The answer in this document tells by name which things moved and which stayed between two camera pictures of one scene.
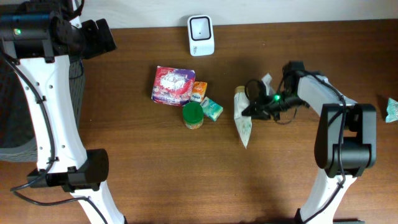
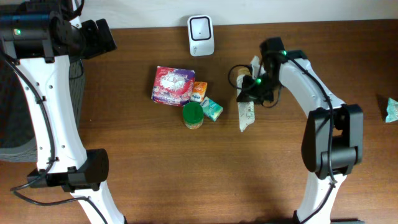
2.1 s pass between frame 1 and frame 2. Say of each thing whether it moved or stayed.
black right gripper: moved
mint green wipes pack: stayed
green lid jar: stayed
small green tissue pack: stayed
